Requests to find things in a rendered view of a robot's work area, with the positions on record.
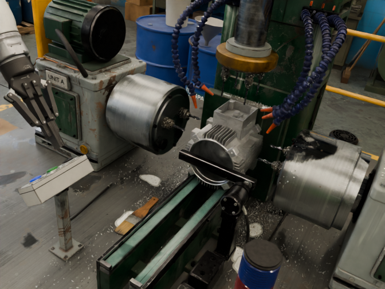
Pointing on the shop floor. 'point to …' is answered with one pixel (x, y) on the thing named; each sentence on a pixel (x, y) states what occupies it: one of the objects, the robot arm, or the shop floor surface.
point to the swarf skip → (378, 74)
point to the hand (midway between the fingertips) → (53, 135)
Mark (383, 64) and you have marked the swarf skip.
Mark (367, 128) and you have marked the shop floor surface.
